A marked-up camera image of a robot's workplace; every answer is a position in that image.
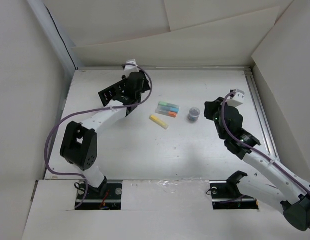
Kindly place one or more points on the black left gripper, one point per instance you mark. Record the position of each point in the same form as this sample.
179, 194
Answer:
145, 87

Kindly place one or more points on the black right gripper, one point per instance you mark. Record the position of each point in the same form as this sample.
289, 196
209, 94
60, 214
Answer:
210, 107

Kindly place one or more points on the clear jar of paper clips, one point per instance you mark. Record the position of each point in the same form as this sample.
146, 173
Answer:
193, 114

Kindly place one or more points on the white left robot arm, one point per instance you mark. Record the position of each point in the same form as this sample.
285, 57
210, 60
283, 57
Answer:
79, 144

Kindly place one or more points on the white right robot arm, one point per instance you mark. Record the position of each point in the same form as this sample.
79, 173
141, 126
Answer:
287, 193

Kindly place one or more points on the black two-compartment organizer box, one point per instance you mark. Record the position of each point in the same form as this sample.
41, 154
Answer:
112, 93

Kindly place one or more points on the green highlighter marker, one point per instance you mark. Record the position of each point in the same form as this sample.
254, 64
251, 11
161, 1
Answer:
165, 104

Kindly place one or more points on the blue highlighter marker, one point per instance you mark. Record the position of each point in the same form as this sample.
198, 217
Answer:
168, 109

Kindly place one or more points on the orange highlighter marker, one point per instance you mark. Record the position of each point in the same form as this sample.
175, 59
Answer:
166, 113

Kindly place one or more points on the yellow highlighter marker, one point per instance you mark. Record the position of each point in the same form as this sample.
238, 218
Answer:
159, 122

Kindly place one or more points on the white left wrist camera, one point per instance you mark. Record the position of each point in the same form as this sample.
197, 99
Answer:
130, 66

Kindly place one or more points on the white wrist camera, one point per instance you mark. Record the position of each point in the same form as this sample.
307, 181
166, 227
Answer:
236, 99
130, 66

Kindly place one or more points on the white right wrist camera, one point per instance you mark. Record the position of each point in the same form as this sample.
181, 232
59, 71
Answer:
236, 99

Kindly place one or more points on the aluminium rail back edge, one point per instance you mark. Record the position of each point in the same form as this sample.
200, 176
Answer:
172, 68

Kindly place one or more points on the aluminium rail edge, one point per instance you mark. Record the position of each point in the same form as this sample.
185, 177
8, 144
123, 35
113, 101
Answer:
172, 68
268, 141

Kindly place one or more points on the aluminium rail right edge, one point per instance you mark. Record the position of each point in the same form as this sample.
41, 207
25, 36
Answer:
268, 141

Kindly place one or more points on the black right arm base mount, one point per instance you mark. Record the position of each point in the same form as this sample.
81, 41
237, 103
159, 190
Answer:
226, 196

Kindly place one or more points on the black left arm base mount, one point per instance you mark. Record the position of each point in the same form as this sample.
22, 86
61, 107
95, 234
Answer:
108, 198

